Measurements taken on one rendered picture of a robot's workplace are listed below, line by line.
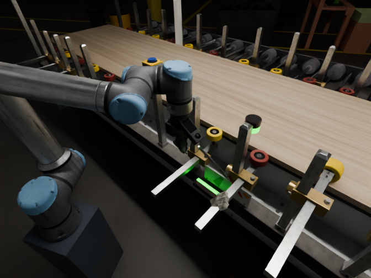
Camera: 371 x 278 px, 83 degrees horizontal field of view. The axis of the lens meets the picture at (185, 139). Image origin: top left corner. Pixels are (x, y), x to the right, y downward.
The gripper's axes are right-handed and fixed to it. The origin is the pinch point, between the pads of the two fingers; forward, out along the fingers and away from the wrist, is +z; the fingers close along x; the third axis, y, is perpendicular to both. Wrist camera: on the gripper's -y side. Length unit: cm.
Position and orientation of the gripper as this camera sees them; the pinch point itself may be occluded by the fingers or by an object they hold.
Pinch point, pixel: (185, 151)
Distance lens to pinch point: 88.8
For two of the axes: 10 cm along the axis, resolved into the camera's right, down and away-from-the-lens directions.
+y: -7.2, -4.5, 5.3
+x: -6.9, 4.9, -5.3
